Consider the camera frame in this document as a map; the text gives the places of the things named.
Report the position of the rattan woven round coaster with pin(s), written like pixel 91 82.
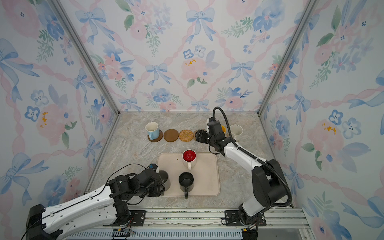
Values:
pixel 186 135

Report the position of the light blue mug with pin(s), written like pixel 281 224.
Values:
pixel 152 129

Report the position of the beige serving tray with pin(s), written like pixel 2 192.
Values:
pixel 205 173

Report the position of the aluminium corner frame post right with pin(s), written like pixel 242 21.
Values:
pixel 291 47

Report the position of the aluminium corner frame post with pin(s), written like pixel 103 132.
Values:
pixel 291 47
pixel 64 19

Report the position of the dark wooden coaster white marks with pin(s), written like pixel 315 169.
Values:
pixel 157 139

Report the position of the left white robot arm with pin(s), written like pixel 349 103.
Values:
pixel 106 206

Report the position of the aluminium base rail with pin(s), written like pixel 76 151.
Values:
pixel 205 224

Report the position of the black mug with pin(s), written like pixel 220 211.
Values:
pixel 186 183

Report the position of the aluminium corner frame post left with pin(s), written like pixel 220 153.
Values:
pixel 64 19

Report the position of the white mug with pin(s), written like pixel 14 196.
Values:
pixel 236 131

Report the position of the grey mug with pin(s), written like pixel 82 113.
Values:
pixel 165 179

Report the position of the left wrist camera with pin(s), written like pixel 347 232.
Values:
pixel 154 167

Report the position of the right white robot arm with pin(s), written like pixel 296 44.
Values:
pixel 270 188

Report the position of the red mug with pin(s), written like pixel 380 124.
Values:
pixel 189 159

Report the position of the cork paw print coaster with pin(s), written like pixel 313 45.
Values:
pixel 200 131

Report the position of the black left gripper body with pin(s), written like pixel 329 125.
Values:
pixel 155 190

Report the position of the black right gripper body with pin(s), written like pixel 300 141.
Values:
pixel 203 136

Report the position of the plain brown wooden coaster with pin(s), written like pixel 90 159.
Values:
pixel 171 135

